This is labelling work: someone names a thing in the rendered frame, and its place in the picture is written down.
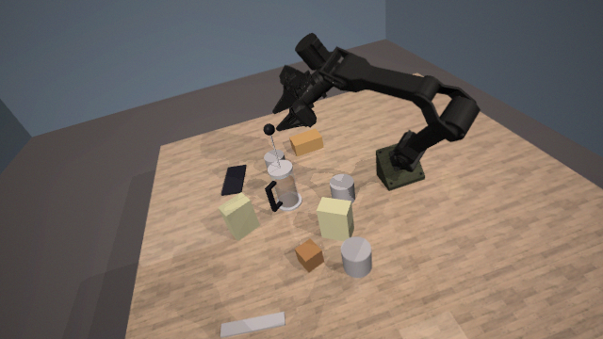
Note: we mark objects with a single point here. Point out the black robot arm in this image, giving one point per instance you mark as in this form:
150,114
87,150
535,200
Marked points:
354,73

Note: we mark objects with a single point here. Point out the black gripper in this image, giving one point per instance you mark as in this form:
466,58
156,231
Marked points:
300,107

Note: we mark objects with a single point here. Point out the glass french press with black handle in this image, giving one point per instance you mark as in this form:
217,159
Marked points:
282,180

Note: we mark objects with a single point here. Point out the grey cylinder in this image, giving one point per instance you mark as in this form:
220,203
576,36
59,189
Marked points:
270,157
356,256
342,187

